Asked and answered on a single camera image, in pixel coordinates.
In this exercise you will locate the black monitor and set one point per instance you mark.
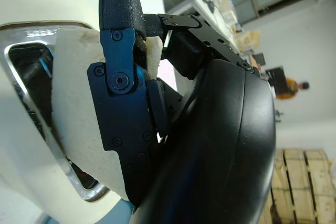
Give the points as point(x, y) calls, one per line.
point(275, 79)

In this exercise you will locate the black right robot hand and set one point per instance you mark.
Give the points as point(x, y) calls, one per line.
point(215, 142)

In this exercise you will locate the white bread slice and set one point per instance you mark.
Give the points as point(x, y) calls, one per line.
point(76, 98)

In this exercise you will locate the wooden crate stack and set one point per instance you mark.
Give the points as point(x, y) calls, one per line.
point(296, 187)

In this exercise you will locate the white desk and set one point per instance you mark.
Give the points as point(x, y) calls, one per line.
point(194, 6)

